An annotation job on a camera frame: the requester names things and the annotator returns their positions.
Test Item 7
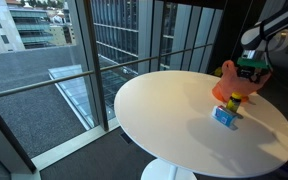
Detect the yellow lid jar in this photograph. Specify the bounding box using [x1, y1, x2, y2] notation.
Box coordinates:
[225, 92, 243, 114]

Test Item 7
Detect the blue and white small carton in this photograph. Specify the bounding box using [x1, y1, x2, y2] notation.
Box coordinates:
[211, 105, 239, 129]

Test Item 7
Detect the orange plastic bag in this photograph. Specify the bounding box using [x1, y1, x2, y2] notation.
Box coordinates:
[211, 59, 273, 104]

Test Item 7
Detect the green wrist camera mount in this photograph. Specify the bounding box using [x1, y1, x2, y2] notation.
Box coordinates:
[236, 56, 272, 71]

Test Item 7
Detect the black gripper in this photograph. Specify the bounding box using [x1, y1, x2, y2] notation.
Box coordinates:
[236, 64, 269, 84]

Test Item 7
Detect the white table pedestal base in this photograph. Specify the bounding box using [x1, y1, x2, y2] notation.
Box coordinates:
[140, 158, 198, 180]

